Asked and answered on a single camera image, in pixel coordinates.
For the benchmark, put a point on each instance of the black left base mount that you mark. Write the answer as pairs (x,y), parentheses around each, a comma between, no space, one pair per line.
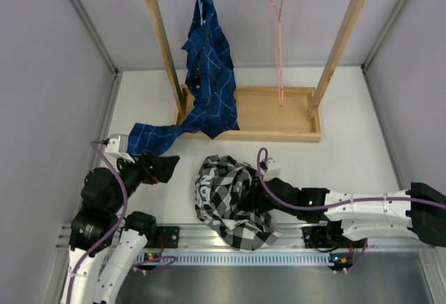
(167,237)

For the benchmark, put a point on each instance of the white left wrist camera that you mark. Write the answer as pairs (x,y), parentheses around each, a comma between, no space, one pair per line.
(117,147)

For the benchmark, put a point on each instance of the slotted cable duct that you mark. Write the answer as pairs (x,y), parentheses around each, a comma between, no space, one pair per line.
(241,259)

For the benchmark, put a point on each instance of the pink wire hanger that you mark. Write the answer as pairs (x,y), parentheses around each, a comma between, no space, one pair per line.
(276,17)

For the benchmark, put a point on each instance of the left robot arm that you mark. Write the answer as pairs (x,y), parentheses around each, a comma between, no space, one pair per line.
(105,240)

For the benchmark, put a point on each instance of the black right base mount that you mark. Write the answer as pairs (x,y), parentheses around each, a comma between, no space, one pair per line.
(327,238)

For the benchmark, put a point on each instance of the aluminium frame post left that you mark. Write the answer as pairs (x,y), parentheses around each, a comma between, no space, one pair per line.
(104,54)

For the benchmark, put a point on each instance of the wooden clothes rack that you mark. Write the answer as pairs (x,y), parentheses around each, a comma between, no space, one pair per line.
(247,26)

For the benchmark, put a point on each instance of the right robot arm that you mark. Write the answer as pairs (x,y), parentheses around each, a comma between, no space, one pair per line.
(418,212)

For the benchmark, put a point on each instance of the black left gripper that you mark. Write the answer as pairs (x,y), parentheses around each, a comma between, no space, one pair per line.
(162,169)

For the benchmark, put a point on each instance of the black white checkered shirt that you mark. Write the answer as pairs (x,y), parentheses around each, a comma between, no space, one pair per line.
(219,188)

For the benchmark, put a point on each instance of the light blue hanger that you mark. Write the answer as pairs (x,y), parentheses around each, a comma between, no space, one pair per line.
(201,18)

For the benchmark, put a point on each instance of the aluminium mounting rail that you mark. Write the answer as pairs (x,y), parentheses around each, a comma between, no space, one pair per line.
(202,237)

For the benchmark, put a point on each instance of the blue plaid shirt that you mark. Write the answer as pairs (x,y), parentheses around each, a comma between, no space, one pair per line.
(210,79)

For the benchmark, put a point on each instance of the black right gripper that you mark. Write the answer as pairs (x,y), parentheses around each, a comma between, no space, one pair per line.
(254,199)

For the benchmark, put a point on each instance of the aluminium frame post right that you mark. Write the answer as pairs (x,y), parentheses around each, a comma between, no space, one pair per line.
(384,32)

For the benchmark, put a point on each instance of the aluminium frame post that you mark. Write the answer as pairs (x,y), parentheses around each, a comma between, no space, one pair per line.
(384,32)
(104,54)

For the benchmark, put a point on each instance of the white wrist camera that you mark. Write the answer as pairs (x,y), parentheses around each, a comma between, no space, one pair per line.
(270,169)
(117,147)

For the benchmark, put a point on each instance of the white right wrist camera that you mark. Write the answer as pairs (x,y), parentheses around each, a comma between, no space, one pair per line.
(270,169)

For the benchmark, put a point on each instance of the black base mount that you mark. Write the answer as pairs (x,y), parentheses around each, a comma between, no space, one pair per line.
(327,238)
(167,237)

